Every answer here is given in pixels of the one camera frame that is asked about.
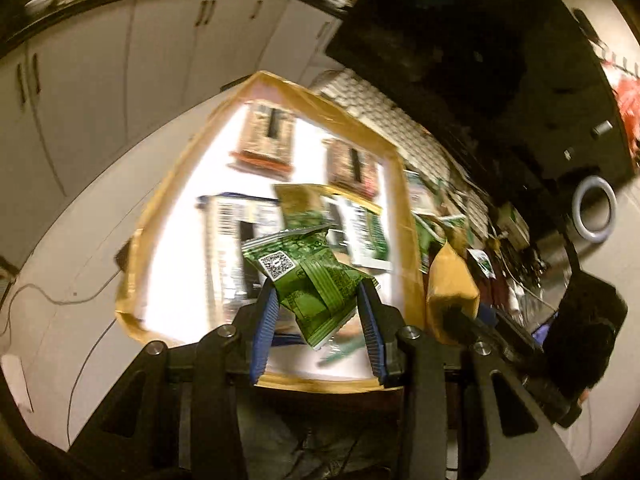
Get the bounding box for green QR snack packet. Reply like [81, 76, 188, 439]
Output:
[241, 224, 370, 350]

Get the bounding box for yellow snack bag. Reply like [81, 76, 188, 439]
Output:
[425, 243, 480, 346]

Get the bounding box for green white snack packet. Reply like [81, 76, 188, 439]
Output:
[324, 195, 392, 272]

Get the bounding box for yellow taped cardboard tray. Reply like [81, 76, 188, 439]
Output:
[116, 72, 425, 393]

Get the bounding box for silver barcode snack packet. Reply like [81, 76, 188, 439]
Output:
[196, 192, 282, 327]

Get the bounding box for green pea snack packet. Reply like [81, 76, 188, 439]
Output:
[273, 183, 330, 230]

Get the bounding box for brown snack bar packet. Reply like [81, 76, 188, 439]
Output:
[326, 139, 380, 200]

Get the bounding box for brown barcode snack bar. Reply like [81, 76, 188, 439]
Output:
[230, 100, 296, 182]

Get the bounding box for white computer keyboard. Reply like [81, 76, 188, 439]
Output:
[302, 67, 489, 242]

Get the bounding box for black computer monitor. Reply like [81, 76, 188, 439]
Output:
[326, 0, 632, 218]

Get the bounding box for white ring light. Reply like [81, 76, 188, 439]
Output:
[570, 176, 618, 244]

